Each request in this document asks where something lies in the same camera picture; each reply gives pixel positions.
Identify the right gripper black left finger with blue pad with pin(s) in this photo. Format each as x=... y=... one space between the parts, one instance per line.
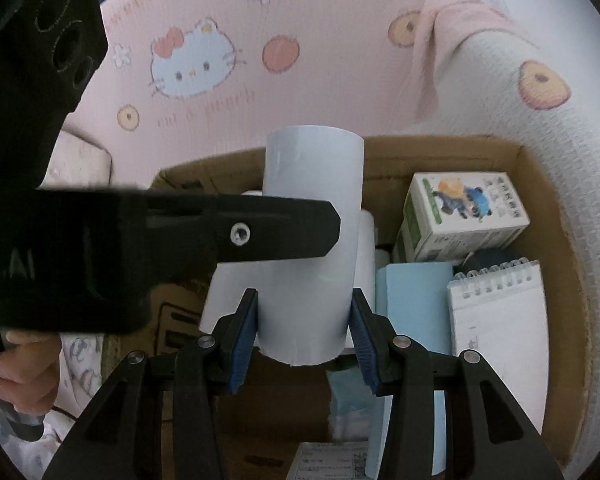
x=118 y=435

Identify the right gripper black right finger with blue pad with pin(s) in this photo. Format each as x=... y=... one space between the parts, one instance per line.
x=488 y=434

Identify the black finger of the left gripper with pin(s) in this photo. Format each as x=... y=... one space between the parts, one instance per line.
x=264 y=228

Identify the white paper roll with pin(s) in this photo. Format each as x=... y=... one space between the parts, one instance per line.
x=228 y=284
x=365 y=266
x=305 y=298

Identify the blue white wipes pack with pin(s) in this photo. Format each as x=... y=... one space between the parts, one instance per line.
x=354 y=411

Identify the person's left hand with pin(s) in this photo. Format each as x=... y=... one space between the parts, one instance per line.
x=29 y=371

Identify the pink patterned pillow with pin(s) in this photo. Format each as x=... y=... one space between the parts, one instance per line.
x=76 y=163

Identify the white spiral notebook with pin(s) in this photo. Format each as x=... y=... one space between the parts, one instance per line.
x=500 y=312

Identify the light blue box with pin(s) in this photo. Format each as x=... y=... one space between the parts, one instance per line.
x=413 y=297

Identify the white printed label paper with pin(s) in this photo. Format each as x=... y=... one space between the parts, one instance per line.
x=329 y=461

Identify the pink Hello Kitty blanket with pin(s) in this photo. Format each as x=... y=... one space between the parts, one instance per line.
x=186 y=80

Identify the brown cardboard box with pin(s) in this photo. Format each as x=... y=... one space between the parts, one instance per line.
x=391 y=161

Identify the green cartoon tissue box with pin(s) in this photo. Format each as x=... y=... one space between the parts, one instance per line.
x=447 y=215

